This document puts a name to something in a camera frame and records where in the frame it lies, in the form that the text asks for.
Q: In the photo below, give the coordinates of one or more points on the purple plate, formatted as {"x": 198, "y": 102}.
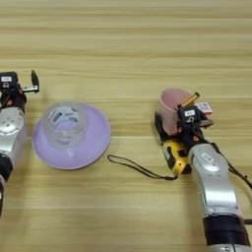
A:
{"x": 96, "y": 138}

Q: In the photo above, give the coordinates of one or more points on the clear tape roll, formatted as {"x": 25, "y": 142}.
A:
{"x": 65, "y": 138}

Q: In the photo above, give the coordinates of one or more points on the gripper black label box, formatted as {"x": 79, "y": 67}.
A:
{"x": 188, "y": 114}
{"x": 8, "y": 80}

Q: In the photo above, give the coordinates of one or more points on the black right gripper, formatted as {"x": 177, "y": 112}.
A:
{"x": 192, "y": 134}

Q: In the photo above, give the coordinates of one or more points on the small red white box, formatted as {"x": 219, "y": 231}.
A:
{"x": 205, "y": 107}

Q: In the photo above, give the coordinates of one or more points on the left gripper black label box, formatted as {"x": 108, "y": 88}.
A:
{"x": 8, "y": 80}

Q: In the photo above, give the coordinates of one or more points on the pink cup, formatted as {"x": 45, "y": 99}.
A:
{"x": 170, "y": 111}

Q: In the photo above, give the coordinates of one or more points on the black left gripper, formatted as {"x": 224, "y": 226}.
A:
{"x": 16, "y": 98}

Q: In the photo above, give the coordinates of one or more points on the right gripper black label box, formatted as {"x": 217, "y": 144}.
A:
{"x": 188, "y": 114}

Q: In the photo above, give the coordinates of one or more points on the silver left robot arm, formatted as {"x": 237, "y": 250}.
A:
{"x": 11, "y": 131}

